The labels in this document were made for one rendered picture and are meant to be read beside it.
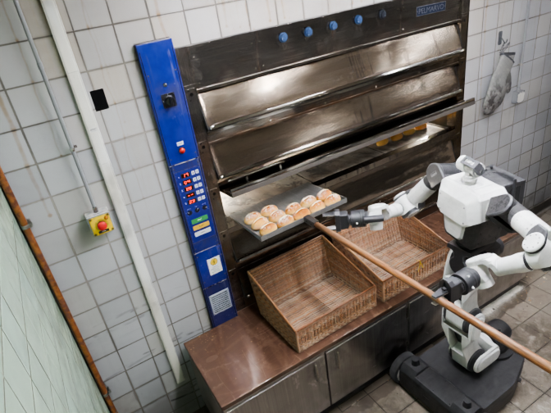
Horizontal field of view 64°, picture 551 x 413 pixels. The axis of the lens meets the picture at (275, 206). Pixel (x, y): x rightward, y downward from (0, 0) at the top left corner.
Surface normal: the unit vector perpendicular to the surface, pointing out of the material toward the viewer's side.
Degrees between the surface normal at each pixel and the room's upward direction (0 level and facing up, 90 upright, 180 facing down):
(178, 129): 90
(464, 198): 45
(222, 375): 0
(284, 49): 90
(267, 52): 90
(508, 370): 0
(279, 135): 70
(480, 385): 0
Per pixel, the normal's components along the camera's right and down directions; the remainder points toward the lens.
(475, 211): -0.46, 0.41
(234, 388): -0.14, -0.87
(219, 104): 0.44, 0.03
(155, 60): 0.51, 0.35
